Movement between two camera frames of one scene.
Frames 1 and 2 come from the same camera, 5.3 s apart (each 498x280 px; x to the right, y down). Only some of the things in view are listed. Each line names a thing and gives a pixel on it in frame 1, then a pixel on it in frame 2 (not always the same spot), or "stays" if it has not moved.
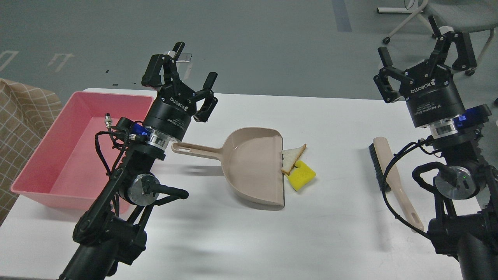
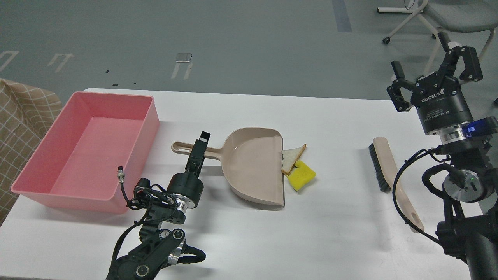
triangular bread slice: (290, 156) stays
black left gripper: (172, 112) -> (188, 183)
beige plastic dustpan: (251, 158) stays
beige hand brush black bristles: (380, 153) stays
